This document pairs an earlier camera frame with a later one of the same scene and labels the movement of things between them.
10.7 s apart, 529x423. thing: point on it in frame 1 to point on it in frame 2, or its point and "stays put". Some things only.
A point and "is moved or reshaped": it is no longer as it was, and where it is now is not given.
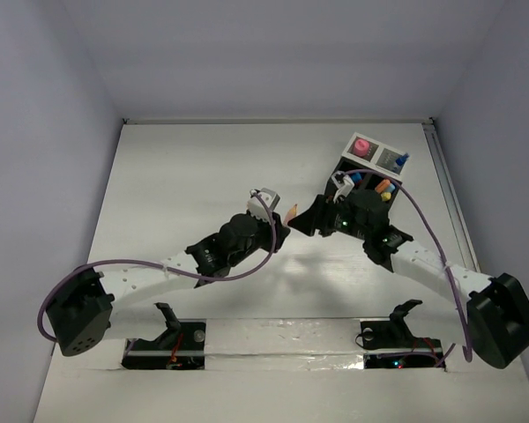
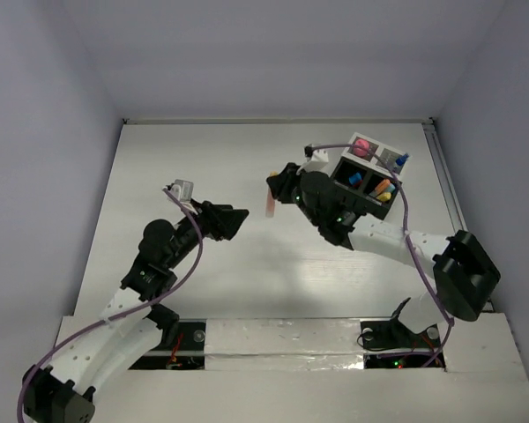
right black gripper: x=320 y=211 to x=282 y=183
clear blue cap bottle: x=401 y=159 stays put
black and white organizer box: x=365 y=152 stays put
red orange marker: x=292 y=213 is moved or reshaped
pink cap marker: x=361 y=147 stays put
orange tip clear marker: x=379 y=188 stays put
